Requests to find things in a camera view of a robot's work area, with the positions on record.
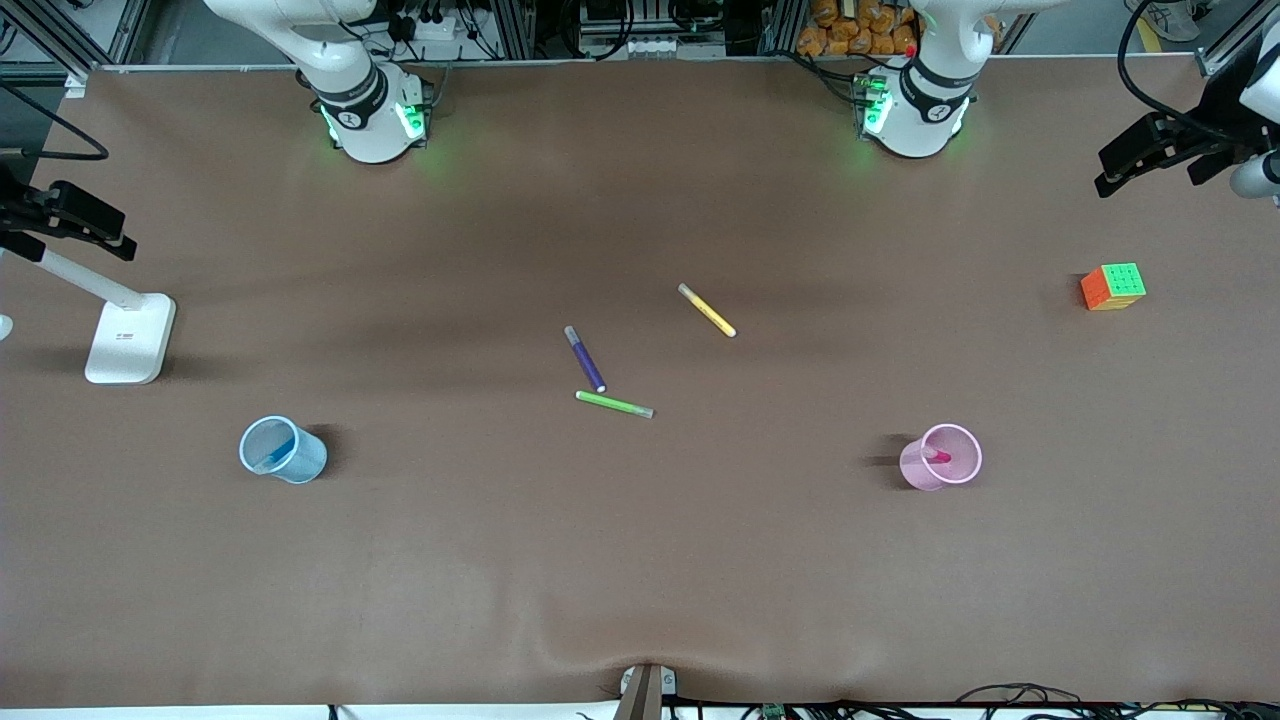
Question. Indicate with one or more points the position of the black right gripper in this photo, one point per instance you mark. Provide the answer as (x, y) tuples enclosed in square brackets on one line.
[(10, 210)]

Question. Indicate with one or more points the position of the purple marker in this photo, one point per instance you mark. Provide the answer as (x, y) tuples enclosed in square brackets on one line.
[(585, 360)]

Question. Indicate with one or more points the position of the white power strip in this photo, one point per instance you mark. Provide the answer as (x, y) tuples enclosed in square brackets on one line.
[(430, 30)]

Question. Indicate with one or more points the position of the long white socket strip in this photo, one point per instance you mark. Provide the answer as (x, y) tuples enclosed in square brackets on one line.
[(660, 47)]

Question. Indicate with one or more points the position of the metal table clamp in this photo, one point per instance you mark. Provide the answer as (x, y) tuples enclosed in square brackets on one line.
[(645, 690)]

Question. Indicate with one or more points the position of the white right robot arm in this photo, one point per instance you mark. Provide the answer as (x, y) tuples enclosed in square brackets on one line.
[(370, 130)]

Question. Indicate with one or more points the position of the pink mesh cup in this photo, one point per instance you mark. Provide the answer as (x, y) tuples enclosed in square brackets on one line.
[(915, 470)]

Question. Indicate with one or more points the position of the pink marker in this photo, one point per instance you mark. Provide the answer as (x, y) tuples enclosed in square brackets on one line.
[(940, 457)]

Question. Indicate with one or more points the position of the blue mesh cup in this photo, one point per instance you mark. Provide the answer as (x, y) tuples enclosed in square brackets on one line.
[(305, 465)]

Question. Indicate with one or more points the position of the blue marker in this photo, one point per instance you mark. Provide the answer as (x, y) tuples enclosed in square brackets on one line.
[(280, 452)]

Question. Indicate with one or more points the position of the orange packaged goods pile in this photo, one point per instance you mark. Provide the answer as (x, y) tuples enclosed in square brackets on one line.
[(860, 28)]

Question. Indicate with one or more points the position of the yellow marker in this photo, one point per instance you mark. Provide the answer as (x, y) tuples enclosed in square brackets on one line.
[(708, 311)]

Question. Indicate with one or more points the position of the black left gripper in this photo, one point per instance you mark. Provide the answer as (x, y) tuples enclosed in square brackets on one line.
[(1221, 108)]

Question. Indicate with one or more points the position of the multicoloured puzzle cube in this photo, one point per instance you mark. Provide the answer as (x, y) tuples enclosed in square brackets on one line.
[(1112, 288)]

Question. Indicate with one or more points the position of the aluminium frame profile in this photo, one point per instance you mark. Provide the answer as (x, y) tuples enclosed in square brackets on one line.
[(1225, 50), (50, 35)]

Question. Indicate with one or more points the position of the green marker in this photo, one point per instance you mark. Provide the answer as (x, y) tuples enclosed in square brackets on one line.
[(612, 404)]

